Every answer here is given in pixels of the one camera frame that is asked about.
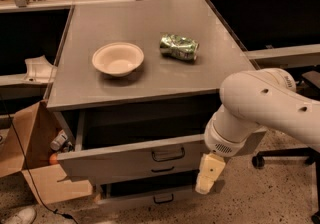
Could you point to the beige paper bowl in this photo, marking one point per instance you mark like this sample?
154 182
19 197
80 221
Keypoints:
118 59

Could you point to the grey drawer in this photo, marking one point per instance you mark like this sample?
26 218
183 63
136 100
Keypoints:
153 198
118 148
174 171

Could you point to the grey bottom drawer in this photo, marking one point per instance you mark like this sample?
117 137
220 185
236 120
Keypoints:
153 198

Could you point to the brown cardboard box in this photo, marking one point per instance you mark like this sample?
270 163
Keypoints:
27 150

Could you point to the orange fruit in box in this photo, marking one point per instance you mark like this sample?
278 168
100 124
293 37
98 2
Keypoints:
53 159

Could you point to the grey bottle in box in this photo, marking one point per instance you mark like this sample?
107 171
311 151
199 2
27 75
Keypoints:
57 143

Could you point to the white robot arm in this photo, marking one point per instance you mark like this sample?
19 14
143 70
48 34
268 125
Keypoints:
251 100

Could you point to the white curved plastic part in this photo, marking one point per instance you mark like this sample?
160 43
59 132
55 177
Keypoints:
39 70

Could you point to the grey top drawer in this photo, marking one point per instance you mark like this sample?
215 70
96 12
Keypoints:
118 148

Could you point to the grey middle drawer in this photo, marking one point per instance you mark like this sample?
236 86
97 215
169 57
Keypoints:
174 171

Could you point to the white shoe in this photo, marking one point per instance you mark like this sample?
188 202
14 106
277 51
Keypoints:
24 216

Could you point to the crushed green soda can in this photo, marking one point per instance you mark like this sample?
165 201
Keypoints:
178 47

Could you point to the grey drawer cabinet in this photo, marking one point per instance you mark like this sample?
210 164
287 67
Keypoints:
162 86

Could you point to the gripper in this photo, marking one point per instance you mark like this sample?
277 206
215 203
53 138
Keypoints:
218 142

